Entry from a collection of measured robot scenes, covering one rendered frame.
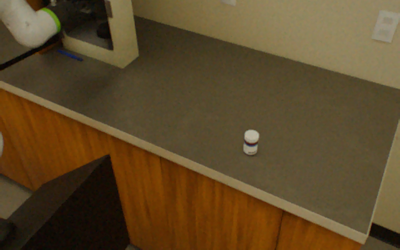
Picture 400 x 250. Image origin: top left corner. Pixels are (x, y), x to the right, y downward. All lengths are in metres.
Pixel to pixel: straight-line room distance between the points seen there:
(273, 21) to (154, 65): 0.53
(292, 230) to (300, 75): 0.63
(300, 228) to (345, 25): 0.78
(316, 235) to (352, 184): 0.19
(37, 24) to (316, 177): 1.01
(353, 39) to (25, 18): 1.17
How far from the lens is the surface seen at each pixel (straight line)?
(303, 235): 1.31
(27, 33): 1.43
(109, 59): 1.68
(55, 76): 1.69
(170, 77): 1.58
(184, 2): 1.88
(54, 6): 1.51
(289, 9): 1.66
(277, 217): 1.29
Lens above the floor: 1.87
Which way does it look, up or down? 41 degrees down
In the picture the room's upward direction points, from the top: straight up
